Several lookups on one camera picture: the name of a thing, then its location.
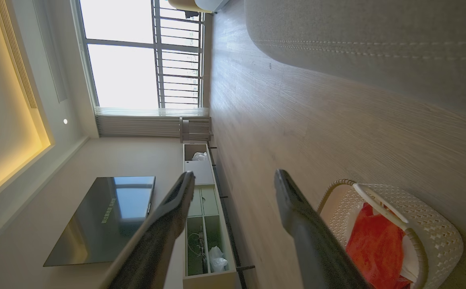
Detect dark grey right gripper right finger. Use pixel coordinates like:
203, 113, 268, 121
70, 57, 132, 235
274, 169, 369, 289

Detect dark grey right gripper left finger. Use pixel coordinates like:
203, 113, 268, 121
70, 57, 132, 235
99, 171, 196, 289

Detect plain red garment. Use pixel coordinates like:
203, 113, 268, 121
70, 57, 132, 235
345, 202, 412, 289

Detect grey sofa seat cushion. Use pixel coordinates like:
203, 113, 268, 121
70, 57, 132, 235
244, 0, 466, 118

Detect flat screen television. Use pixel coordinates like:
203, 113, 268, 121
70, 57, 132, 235
43, 176, 156, 267

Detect white low tv cabinet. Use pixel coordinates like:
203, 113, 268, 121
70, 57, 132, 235
182, 142, 256, 289

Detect white woven laundry basket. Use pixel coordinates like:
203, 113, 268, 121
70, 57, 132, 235
317, 179, 464, 289

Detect small white chair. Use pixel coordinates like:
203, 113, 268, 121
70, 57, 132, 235
179, 116, 214, 144

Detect white sheer curtain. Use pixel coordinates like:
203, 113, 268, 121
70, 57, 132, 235
95, 106, 210, 138

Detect large window with railing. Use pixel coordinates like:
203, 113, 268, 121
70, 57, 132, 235
72, 0, 206, 110

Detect long ceiling air vent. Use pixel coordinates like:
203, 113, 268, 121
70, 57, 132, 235
0, 0, 38, 110

